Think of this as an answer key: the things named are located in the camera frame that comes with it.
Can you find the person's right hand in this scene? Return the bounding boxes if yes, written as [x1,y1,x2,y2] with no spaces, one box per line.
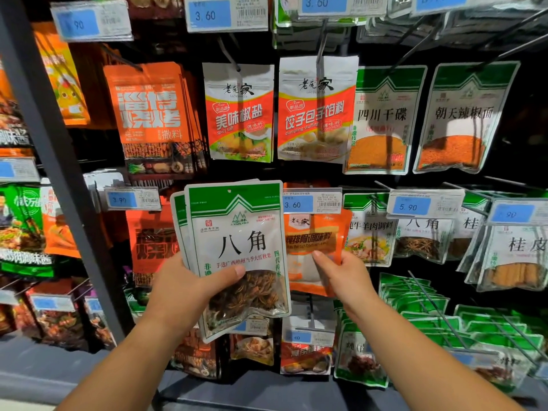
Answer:
[312,249,380,316]

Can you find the person's left hand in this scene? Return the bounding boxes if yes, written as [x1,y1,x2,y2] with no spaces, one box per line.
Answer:
[141,252,248,339]

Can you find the row of clear green-top packets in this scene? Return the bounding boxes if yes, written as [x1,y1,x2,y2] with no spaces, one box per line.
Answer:
[334,271,448,390]

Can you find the orange seasoning packet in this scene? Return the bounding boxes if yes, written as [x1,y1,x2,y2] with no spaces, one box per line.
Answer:
[283,209,354,298]

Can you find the clear brown-spice packets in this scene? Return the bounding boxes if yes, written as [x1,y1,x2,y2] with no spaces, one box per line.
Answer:
[394,191,489,275]

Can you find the row of green white packets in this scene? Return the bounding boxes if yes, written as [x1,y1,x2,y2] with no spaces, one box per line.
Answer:
[445,304,548,396]

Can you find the clear orange powder packets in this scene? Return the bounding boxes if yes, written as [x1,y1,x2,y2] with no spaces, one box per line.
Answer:
[344,66,428,176]

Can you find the clear cinnamon packets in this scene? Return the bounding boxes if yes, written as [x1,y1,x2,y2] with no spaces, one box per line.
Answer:
[475,222,548,293]

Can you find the white red-label packets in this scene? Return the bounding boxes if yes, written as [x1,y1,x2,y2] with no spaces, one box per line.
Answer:
[276,54,361,163]
[203,62,277,163]

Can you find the orange bold-print packets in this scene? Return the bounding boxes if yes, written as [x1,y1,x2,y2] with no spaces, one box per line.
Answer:
[103,62,208,178]

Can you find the clear chili powder packets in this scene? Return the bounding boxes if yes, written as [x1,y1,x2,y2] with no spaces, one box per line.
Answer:
[413,61,522,175]

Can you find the orange yellow packets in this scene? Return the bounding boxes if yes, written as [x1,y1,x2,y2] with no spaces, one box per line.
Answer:
[33,21,91,127]

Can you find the person's left forearm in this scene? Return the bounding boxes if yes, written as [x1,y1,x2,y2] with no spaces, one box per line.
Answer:
[55,325,207,411]

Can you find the person's right forearm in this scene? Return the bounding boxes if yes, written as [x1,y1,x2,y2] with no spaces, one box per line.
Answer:
[342,304,523,411]

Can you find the hanging green dark-print packets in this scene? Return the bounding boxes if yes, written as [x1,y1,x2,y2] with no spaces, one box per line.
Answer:
[0,182,57,279]

